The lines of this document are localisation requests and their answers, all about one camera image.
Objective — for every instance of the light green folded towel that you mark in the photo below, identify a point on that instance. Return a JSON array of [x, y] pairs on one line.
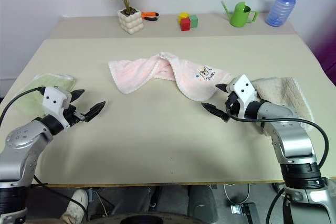
[[34, 85]]

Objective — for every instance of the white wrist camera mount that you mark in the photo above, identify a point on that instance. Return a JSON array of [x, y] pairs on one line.
[[244, 87], [53, 100]]

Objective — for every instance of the black metal bracket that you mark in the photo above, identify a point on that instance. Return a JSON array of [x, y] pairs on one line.
[[246, 211]]

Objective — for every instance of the blue plastic spray bottle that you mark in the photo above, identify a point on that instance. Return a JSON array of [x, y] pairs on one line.
[[281, 9]]

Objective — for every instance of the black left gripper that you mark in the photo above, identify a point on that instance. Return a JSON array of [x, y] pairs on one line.
[[70, 116]]

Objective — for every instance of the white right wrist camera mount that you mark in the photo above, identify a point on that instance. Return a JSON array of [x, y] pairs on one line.
[[244, 87]]

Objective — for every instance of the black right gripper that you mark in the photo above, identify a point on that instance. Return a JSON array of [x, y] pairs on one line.
[[235, 107]]

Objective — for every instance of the pink towel with embroidery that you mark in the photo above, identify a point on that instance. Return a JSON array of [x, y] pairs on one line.
[[147, 73]]

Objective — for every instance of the green toy cube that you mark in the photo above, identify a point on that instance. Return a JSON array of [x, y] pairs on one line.
[[194, 21]]

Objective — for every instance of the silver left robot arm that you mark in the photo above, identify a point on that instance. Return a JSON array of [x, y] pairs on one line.
[[25, 140]]

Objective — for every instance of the orange and black pliers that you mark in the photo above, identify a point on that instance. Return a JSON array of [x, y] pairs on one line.
[[149, 15]]

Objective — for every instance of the red toy cube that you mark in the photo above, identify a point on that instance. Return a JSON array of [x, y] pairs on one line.
[[185, 24]]

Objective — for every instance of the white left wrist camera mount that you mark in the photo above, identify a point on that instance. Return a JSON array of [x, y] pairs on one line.
[[53, 100]]

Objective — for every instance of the white sneaker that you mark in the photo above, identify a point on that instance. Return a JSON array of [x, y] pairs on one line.
[[76, 204]]

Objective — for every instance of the beige folded towel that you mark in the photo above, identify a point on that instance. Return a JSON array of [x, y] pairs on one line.
[[286, 90]]

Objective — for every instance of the yellow toy block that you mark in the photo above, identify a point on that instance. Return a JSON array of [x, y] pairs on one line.
[[183, 15]]

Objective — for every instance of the white bubble plant pot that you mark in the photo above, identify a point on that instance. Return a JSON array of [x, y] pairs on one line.
[[130, 22]]

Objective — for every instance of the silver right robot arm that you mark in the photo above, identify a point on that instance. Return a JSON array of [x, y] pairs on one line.
[[294, 140]]

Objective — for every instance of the green watering can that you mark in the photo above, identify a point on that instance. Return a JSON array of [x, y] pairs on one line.
[[240, 15]]

